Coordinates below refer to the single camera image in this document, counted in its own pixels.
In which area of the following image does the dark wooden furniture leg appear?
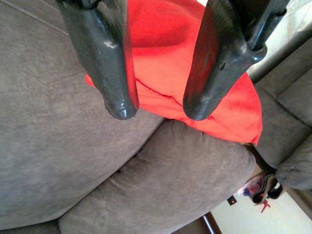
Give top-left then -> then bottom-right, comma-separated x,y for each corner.
195,212 -> 220,234

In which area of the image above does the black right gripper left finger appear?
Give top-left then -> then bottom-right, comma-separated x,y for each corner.
57,0 -> 140,121

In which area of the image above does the red pillow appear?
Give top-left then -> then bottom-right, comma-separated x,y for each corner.
84,0 -> 263,146

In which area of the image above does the sheer white curtain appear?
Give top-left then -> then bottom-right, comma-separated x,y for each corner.
263,0 -> 312,61

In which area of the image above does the grey fabric sofa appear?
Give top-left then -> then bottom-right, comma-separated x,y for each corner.
0,0 -> 312,234

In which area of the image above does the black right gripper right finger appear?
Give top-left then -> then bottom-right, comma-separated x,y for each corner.
182,0 -> 293,121

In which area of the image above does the black tan strap bundle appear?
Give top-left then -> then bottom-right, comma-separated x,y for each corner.
240,170 -> 285,214

